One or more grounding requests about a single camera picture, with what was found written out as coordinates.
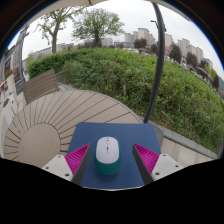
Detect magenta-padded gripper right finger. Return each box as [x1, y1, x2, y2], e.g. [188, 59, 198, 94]
[131, 142, 184, 186]

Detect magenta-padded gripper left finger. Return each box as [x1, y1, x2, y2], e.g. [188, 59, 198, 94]
[41, 142, 92, 186]

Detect white and teal computer mouse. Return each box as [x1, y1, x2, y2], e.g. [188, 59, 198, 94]
[93, 136, 122, 177]

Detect blue square mouse pad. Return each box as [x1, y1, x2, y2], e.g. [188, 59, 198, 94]
[66, 121, 162, 190]

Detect white planter with orange flowers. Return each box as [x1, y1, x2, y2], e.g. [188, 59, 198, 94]
[0, 94, 16, 133]

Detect brown slatted outdoor chair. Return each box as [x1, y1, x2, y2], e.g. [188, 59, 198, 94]
[20, 68, 66, 105]

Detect dark curved parasol pole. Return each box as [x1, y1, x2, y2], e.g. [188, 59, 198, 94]
[143, 1, 167, 124]

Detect grey sign pillar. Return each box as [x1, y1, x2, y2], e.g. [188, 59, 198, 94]
[13, 26, 30, 96]

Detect tall thin-crowned tree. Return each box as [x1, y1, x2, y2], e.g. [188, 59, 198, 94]
[34, 6, 84, 55]

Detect distant apartment buildings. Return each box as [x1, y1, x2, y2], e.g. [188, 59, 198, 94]
[29, 27, 214, 68]

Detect round full-crowned tree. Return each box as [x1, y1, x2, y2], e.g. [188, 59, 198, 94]
[71, 7, 126, 48]

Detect beige parasol canopy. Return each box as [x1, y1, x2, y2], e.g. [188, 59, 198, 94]
[49, 0, 193, 23]

